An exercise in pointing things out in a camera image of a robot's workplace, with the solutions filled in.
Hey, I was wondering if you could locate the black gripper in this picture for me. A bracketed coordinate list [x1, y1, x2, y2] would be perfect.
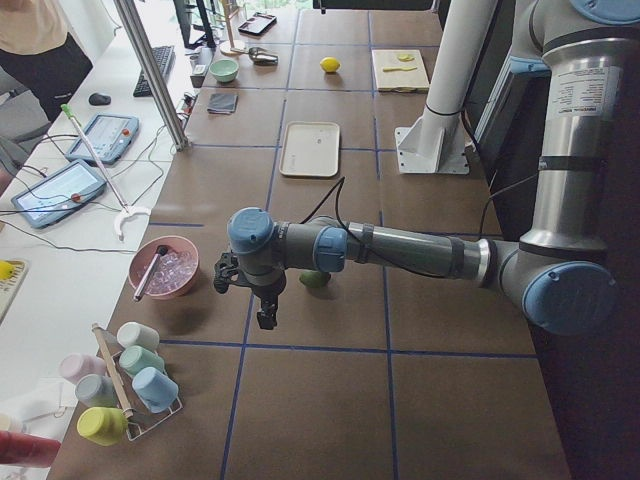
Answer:
[213, 247, 286, 330]

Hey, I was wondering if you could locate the yellow lemon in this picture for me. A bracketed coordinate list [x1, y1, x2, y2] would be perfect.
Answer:
[319, 57, 341, 74]

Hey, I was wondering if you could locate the beige rabbit tray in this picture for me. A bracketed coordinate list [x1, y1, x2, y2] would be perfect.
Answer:
[279, 121, 340, 178]

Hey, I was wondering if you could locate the white tray with lemons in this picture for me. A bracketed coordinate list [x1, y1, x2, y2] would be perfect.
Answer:
[0, 259, 29, 319]

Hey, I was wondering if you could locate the black glass holder tray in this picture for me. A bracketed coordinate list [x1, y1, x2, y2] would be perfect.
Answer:
[238, 12, 277, 36]

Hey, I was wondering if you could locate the green lime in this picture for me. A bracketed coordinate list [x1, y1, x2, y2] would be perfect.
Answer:
[299, 270, 331, 289]

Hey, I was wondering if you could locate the pink bowl with ice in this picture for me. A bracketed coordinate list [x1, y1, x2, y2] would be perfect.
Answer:
[128, 235, 200, 300]

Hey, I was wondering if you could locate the metal muddler stick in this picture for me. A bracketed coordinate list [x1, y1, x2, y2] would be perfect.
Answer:
[133, 245, 169, 302]

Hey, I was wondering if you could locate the blue cup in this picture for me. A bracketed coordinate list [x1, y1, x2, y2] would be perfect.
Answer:
[132, 367, 179, 413]

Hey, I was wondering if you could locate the white cup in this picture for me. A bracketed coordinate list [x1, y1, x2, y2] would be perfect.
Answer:
[116, 322, 160, 352]

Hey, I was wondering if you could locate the mint cup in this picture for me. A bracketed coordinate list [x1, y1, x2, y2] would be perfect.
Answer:
[118, 345, 165, 378]

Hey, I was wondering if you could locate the white reacher grabber stick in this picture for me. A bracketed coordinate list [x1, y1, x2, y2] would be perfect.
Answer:
[61, 104, 151, 242]

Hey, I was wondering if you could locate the grey cup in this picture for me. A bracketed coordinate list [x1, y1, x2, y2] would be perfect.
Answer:
[75, 374, 118, 407]

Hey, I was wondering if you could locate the yellow green cup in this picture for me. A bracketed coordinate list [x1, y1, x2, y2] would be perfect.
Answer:
[76, 407, 128, 446]

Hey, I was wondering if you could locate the pink cup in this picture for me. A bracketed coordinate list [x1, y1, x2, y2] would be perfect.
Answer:
[58, 353, 107, 385]

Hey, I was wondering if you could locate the grey folded cloth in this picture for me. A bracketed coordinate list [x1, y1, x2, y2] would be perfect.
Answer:
[206, 93, 238, 115]

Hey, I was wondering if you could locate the blue teach pendant near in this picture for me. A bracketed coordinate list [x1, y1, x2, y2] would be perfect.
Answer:
[11, 159, 106, 229]

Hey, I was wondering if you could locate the blue teach pendant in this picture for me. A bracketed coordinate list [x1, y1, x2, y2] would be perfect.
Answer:
[11, 159, 106, 229]
[83, 114, 140, 166]

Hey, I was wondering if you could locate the blue teach pendant far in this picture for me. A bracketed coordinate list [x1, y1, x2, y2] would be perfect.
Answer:
[83, 114, 140, 166]

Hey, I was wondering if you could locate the mint green bowl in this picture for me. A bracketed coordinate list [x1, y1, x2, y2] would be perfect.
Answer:
[209, 58, 239, 83]

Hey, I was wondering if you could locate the steel scoop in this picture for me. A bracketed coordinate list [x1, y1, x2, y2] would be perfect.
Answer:
[247, 47, 279, 66]

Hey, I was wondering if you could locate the wooden mug tree stand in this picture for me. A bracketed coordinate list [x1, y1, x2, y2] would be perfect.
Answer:
[219, 1, 248, 56]

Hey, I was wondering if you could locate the yellow plastic knife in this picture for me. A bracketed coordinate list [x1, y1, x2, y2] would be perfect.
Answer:
[382, 66, 417, 73]

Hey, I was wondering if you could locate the black computer mouse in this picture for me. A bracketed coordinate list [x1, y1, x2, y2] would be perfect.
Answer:
[88, 92, 111, 106]

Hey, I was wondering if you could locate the wooden cutting board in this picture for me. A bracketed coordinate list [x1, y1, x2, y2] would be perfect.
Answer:
[371, 49, 430, 92]

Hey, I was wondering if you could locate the black keyboard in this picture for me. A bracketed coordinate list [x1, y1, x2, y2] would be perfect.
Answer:
[132, 45, 177, 98]

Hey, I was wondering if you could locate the red bottle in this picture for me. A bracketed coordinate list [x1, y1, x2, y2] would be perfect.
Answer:
[1, 431, 61, 468]

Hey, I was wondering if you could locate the person in black trousers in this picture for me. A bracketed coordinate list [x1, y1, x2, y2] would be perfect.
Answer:
[1, 0, 93, 122]

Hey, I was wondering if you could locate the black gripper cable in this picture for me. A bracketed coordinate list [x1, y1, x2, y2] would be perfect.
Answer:
[298, 176, 391, 266]

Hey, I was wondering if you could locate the wire cup rack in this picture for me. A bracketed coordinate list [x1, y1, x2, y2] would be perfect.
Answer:
[92, 324, 183, 441]

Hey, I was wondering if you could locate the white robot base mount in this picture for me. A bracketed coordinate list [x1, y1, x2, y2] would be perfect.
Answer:
[395, 0, 498, 175]

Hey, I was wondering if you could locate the aluminium frame post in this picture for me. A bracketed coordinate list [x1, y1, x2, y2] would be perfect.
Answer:
[114, 0, 189, 151]

